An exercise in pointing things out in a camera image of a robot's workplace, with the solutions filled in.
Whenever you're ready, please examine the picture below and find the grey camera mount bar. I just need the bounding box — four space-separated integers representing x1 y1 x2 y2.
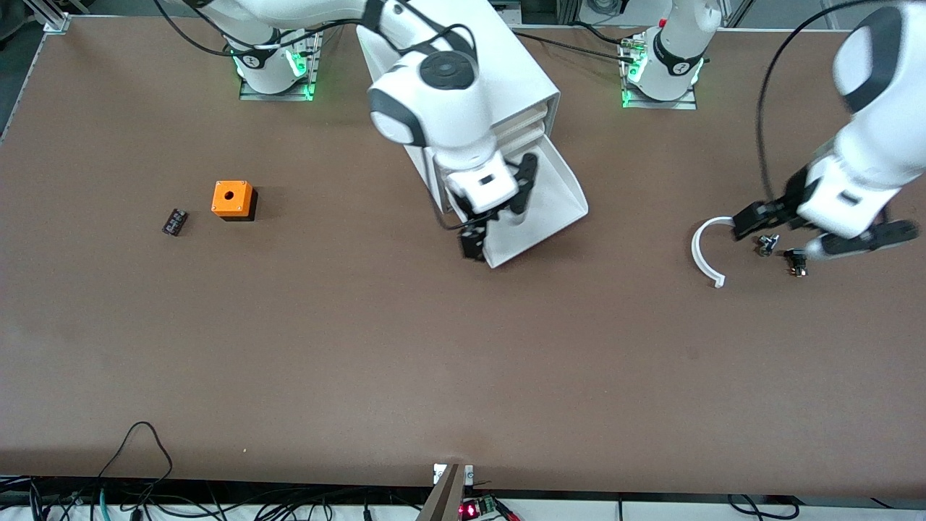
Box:
416 463 465 521

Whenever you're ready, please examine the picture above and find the circuit board with red light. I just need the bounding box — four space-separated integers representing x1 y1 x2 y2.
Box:
459 494 501 520

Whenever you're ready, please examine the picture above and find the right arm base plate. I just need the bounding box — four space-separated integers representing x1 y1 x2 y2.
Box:
239 29 320 102

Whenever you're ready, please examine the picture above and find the white drawer cabinet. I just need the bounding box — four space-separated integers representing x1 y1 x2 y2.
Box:
356 0 560 214

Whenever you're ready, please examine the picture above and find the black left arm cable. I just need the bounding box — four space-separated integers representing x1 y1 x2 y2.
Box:
756 0 891 207

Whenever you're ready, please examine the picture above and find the white curved plastic arc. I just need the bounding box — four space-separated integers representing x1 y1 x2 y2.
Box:
691 215 739 289

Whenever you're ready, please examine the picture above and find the white highest drawer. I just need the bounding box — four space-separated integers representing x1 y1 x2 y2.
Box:
499 101 548 136

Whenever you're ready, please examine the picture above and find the black cable loop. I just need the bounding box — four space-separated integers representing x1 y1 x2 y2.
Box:
727 494 800 520

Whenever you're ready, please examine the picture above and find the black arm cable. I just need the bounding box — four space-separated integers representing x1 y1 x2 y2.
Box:
152 0 478 234
756 0 891 207

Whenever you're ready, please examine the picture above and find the black cable to base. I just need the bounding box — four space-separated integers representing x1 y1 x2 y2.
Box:
510 29 637 64

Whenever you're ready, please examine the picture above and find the white lowest drawer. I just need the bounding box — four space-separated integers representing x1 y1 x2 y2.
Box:
443 136 589 269

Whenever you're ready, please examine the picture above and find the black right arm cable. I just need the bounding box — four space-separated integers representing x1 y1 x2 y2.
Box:
152 0 478 234

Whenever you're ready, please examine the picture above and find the white middle drawer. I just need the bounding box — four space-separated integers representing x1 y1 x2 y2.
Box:
506 119 548 151

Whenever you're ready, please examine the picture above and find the orange box with hole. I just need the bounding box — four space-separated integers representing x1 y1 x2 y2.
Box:
211 181 258 222

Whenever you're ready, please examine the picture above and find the black looped table cable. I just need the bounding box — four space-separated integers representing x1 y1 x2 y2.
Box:
98 421 174 500

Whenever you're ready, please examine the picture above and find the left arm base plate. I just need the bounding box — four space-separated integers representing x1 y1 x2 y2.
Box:
619 36 699 111

